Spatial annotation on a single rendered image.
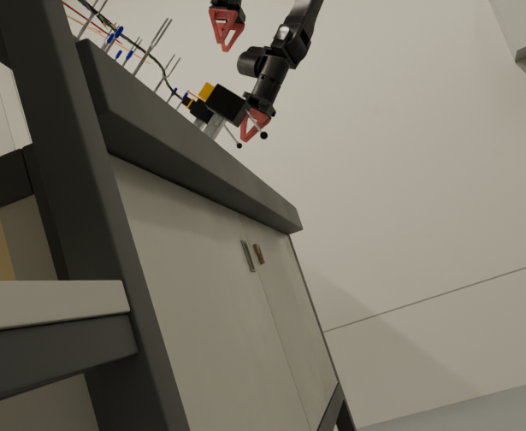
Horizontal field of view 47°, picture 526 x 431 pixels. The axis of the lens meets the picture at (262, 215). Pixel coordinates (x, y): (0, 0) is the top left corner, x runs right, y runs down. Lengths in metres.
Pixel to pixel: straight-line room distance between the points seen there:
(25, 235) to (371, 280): 2.46
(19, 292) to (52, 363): 0.04
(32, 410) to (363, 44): 2.69
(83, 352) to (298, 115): 2.75
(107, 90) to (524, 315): 2.51
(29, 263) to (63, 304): 0.20
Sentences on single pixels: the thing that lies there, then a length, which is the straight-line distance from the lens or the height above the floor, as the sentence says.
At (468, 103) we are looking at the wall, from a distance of 2.91.
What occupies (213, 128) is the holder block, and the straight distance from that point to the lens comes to 1.07.
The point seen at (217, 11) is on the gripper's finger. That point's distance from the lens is 1.48.
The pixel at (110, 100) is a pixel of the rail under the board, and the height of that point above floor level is 0.81.
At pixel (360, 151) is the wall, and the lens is 2.92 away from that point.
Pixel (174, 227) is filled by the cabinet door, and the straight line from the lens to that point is 0.67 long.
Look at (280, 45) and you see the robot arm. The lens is 1.43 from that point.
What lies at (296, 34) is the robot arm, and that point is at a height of 1.19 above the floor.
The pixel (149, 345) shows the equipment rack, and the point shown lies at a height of 0.62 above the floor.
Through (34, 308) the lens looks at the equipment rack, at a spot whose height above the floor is 0.65.
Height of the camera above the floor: 0.61
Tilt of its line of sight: 9 degrees up
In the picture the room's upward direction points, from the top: 19 degrees counter-clockwise
